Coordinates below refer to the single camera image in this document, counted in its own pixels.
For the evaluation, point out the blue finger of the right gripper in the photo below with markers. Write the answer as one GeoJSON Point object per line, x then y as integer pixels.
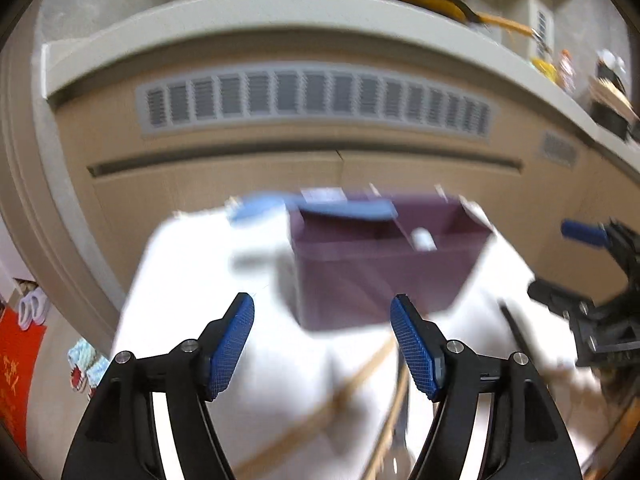
{"type": "Point", "coordinates": [620, 241]}
{"type": "Point", "coordinates": [559, 300]}

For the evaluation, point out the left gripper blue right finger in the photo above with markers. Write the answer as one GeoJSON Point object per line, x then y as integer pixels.
{"type": "Point", "coordinates": [421, 344]}

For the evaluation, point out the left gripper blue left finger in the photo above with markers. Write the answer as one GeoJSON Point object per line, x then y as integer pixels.
{"type": "Point", "coordinates": [223, 342]}

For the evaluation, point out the black handled metal spoon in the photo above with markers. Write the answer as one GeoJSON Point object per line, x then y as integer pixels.
{"type": "Point", "coordinates": [517, 330]}

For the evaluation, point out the white plastic spoon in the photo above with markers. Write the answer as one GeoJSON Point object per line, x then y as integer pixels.
{"type": "Point", "coordinates": [422, 240]}

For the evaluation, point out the blue plastic spoon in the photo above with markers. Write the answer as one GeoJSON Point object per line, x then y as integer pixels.
{"type": "Point", "coordinates": [255, 205]}

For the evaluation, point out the black pot with utensils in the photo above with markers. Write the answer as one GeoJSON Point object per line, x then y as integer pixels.
{"type": "Point", "coordinates": [610, 106]}

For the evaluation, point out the white kitchen countertop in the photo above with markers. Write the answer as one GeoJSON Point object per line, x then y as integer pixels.
{"type": "Point", "coordinates": [67, 61]}

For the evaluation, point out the wooden chopstick lower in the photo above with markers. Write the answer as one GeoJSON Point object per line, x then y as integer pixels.
{"type": "Point", "coordinates": [390, 458]}

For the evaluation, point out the wooden chopstick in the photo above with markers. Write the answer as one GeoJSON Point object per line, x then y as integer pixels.
{"type": "Point", "coordinates": [276, 453]}
{"type": "Point", "coordinates": [390, 458]}

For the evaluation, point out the white cloth mat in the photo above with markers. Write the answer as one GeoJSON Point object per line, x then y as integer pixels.
{"type": "Point", "coordinates": [195, 264]}

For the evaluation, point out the purple utensil holder box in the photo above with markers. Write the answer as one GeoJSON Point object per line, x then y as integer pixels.
{"type": "Point", "coordinates": [348, 271]}

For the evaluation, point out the small grey vent grille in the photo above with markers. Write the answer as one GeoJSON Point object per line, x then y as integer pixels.
{"type": "Point", "coordinates": [557, 149]}

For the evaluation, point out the wooden chopstick upper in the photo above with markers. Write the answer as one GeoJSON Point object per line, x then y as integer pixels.
{"type": "Point", "coordinates": [276, 453]}

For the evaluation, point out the red floor mat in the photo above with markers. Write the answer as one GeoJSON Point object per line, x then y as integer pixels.
{"type": "Point", "coordinates": [18, 353]}

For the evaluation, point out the long grey vent grille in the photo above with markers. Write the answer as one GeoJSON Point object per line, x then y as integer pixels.
{"type": "Point", "coordinates": [294, 91]}

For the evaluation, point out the black yellow wok pan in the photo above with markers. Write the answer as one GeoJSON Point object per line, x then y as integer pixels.
{"type": "Point", "coordinates": [460, 12]}

